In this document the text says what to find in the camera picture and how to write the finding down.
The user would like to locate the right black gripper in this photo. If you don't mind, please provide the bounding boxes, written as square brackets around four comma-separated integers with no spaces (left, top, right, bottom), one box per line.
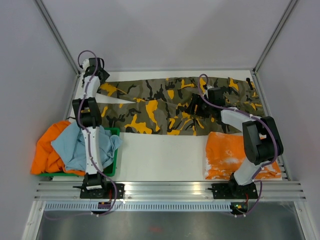
[185,93,214,118]

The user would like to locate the green plastic bin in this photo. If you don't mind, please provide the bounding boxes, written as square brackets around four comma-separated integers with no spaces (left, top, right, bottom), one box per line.
[30,121,122,177]

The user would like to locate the folded orange trousers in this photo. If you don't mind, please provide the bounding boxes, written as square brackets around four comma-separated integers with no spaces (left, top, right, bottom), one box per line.
[204,131,283,180]

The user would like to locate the camouflage trousers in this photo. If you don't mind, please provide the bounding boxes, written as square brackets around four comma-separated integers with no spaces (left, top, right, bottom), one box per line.
[97,76,265,136]

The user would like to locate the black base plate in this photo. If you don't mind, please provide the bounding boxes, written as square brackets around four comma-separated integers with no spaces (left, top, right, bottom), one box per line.
[73,173,125,200]
[207,183,258,200]

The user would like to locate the orange garment in bin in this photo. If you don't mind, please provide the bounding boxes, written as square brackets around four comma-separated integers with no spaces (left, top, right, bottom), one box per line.
[30,120,85,176]

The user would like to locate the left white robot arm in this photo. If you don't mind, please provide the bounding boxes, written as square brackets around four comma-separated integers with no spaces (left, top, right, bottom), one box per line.
[72,57,109,199]

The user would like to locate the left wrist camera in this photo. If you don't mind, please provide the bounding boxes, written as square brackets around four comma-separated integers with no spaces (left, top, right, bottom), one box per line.
[80,58,91,73]

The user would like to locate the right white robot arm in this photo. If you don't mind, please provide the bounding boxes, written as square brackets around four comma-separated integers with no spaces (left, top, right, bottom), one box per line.
[186,87,284,199]

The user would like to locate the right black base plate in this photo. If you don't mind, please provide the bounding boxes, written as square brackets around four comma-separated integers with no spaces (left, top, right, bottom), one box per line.
[207,183,258,200]

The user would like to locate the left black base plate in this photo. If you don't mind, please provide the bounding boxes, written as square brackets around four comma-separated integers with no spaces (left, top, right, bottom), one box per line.
[73,173,125,200]

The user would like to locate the white slotted cable duct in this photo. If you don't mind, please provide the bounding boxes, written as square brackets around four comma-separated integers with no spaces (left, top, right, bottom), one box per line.
[45,201,232,212]

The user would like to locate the aluminium rail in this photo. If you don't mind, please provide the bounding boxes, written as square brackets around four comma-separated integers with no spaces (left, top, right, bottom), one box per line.
[33,181,306,202]

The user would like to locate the light blue garment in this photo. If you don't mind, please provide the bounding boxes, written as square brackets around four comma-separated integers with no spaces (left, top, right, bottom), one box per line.
[51,122,123,171]

